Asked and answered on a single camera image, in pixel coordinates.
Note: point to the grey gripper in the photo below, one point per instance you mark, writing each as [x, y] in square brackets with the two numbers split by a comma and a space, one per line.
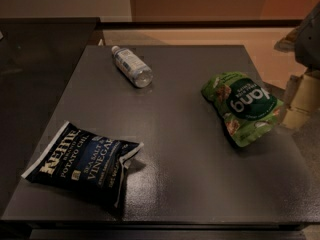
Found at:
[309, 42]

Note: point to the green rice chip bag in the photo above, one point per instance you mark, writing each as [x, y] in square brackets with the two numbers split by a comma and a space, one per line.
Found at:
[248, 110]

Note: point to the blue Kettle chip bag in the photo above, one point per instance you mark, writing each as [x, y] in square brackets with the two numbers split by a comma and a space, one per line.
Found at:
[83, 161]

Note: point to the clear plastic water bottle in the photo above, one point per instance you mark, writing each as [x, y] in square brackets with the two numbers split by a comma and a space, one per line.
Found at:
[139, 73]

